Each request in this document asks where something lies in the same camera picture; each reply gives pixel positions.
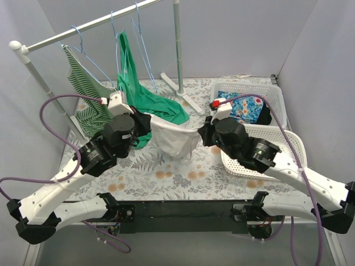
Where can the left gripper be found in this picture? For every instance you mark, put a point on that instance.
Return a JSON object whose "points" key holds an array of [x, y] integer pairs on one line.
{"points": [[142, 123]]}

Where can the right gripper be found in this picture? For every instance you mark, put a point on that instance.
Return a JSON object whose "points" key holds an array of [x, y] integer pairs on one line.
{"points": [[206, 133]]}

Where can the white tank top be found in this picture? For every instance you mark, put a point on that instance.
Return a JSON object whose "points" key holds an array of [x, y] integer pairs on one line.
{"points": [[172, 139]]}

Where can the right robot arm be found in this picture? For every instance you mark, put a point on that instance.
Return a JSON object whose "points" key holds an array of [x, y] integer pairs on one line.
{"points": [[330, 203]]}

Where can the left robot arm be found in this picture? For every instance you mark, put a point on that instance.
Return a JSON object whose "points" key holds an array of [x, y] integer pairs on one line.
{"points": [[45, 211]]}

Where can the green striped tank top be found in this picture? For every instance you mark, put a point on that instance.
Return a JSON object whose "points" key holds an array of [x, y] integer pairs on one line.
{"points": [[95, 116]]}

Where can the blue floral garment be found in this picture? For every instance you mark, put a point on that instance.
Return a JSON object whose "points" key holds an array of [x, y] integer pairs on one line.
{"points": [[247, 109]]}

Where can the black garment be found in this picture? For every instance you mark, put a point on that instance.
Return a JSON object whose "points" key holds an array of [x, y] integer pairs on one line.
{"points": [[264, 117]]}

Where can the green t-shirt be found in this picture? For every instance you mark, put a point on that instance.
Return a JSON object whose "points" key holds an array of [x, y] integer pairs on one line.
{"points": [[139, 96]]}

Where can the floral patterned table mat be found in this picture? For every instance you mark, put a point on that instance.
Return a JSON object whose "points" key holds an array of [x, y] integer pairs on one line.
{"points": [[149, 174]]}

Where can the white laundry basket upright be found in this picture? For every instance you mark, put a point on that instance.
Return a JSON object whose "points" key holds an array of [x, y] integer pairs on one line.
{"points": [[271, 93]]}

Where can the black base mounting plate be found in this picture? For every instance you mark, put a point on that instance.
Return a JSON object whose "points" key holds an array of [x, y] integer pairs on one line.
{"points": [[183, 216]]}

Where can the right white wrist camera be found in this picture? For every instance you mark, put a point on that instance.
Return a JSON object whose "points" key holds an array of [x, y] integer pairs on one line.
{"points": [[219, 110]]}

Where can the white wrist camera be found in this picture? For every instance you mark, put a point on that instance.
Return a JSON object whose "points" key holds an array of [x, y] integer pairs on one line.
{"points": [[219, 110], [117, 103]]}

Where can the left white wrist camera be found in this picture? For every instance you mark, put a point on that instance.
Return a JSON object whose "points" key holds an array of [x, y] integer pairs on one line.
{"points": [[117, 103]]}

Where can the blue wire hanger with striped top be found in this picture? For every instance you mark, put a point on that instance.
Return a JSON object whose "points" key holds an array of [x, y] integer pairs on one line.
{"points": [[82, 51]]}

